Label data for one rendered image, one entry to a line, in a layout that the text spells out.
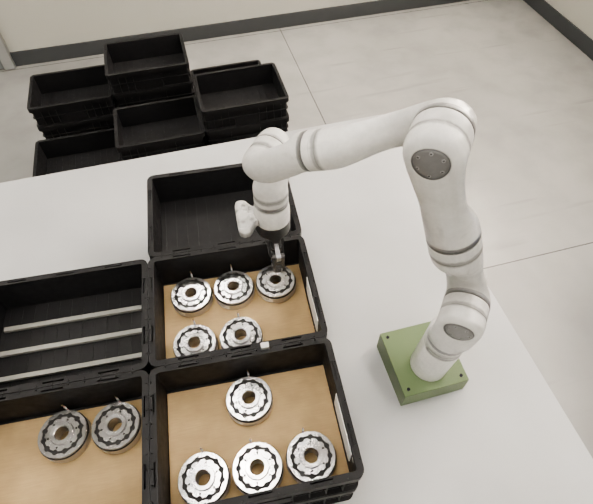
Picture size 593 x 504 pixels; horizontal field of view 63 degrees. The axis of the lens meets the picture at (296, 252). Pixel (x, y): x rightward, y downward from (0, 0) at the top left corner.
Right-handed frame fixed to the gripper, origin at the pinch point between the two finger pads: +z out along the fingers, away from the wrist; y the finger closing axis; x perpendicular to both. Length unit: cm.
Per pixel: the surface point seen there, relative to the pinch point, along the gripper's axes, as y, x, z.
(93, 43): 278, 86, 91
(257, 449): -37.8, 10.9, 14.3
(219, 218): 30.0, 12.3, 17.3
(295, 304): -3.5, -4.0, 17.2
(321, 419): -33.5, -3.8, 17.2
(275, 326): -8.7, 2.2, 17.2
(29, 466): -31, 59, 17
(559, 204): 77, -163, 100
